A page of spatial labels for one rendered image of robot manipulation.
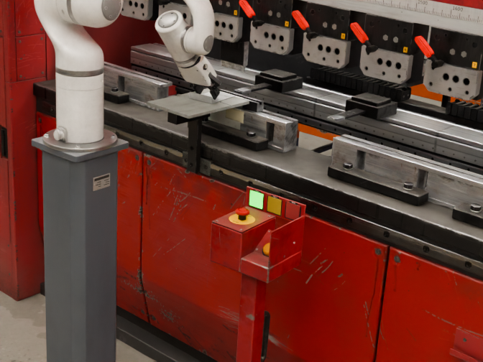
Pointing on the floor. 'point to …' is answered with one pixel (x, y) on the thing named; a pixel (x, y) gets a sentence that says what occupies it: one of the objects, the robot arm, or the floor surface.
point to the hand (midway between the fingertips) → (206, 90)
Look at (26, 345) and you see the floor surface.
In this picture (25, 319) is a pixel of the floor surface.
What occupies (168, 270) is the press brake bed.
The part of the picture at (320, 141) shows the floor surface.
